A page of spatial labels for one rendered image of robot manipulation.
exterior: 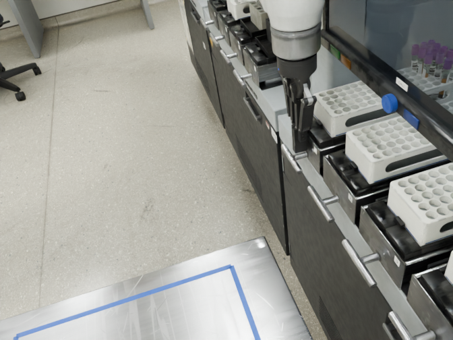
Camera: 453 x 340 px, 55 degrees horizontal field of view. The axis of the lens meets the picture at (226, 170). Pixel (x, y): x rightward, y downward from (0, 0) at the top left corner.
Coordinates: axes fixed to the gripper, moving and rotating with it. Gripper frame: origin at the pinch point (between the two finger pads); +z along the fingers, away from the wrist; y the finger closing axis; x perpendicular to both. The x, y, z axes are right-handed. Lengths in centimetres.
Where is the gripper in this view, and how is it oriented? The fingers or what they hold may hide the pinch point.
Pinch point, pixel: (299, 137)
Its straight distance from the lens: 95.6
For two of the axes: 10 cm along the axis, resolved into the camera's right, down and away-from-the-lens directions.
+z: 1.4, 7.5, 6.5
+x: -9.5, 2.8, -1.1
